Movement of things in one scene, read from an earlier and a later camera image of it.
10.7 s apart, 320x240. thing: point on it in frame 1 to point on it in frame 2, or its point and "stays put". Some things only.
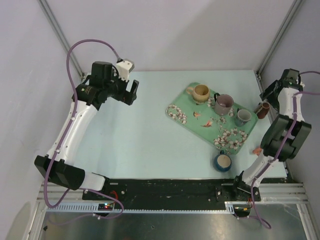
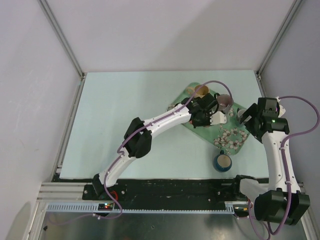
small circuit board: [105, 206] stays put
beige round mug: [200, 93] stays put
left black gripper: [125, 96] to [196, 124]
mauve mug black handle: [223, 103] stays put
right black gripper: [265, 94] to [254, 132]
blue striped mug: [222, 162] stays put
